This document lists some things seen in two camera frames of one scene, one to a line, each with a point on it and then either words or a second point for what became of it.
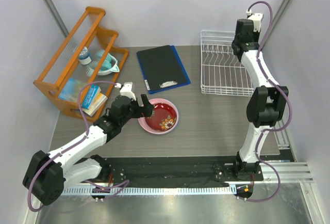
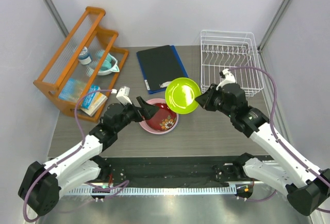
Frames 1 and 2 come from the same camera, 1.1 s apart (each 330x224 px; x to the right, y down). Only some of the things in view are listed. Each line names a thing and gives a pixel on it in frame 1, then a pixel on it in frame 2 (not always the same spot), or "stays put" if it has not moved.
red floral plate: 163,117 stays put
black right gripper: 256,34 to 205,99
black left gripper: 146,111 stays put
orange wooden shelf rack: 80,75 stays put
